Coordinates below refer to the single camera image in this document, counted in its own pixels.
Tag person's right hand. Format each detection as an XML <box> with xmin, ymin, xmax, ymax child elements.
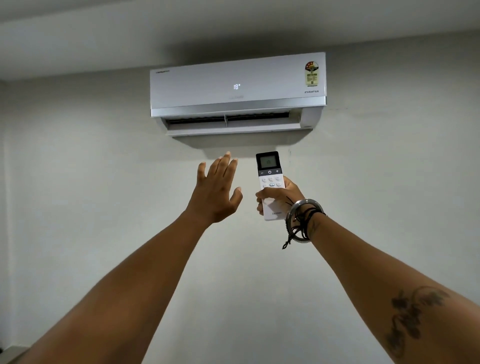
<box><xmin>256</xmin><ymin>176</ymin><xmax>307</xmax><ymax>216</ymax></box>

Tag person's left hand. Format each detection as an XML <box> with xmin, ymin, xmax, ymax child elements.
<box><xmin>186</xmin><ymin>151</ymin><xmax>244</xmax><ymax>226</ymax></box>

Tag person's left forearm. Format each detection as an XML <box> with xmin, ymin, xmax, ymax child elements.
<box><xmin>15</xmin><ymin>210</ymin><xmax>211</xmax><ymax>364</ymax></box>

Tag person's right forearm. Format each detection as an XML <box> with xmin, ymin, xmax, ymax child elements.
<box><xmin>305</xmin><ymin>213</ymin><xmax>480</xmax><ymax>364</ymax></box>

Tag black thread bracelet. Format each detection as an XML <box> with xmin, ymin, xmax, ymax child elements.
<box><xmin>282</xmin><ymin>206</ymin><xmax>327</xmax><ymax>250</ymax></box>

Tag white wall air conditioner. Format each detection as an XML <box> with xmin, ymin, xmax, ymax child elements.
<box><xmin>150</xmin><ymin>52</ymin><xmax>328</xmax><ymax>138</ymax></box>

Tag colourful energy rating sticker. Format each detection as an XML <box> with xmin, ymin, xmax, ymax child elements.
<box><xmin>304</xmin><ymin>61</ymin><xmax>319</xmax><ymax>88</ymax></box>

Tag silver metal bangle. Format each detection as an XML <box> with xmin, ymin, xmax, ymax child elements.
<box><xmin>285</xmin><ymin>199</ymin><xmax>325</xmax><ymax>244</ymax></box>

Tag white remote control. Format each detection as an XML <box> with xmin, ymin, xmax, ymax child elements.
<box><xmin>256</xmin><ymin>151</ymin><xmax>292</xmax><ymax>221</ymax></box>

